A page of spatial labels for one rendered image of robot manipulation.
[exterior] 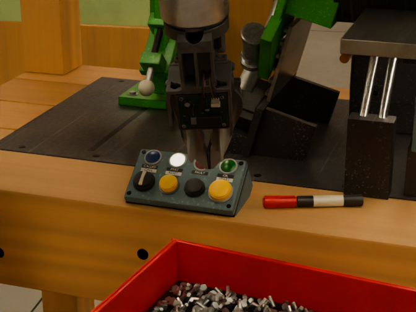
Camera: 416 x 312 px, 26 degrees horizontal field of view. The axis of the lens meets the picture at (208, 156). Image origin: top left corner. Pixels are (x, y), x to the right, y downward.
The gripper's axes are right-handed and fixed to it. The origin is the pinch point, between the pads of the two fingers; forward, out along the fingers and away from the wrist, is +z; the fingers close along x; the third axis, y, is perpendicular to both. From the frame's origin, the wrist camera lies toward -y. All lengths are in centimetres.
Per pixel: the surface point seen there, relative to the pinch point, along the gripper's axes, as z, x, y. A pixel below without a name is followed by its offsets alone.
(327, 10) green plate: -7.1, 16.1, -23.7
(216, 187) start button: 5.1, 0.5, -0.3
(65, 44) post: 21, -33, -70
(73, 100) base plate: 19, -27, -45
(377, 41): -12.7, 20.5, -4.0
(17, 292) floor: 126, -72, -109
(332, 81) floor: 194, 43, -340
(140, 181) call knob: 5.4, -9.3, -2.6
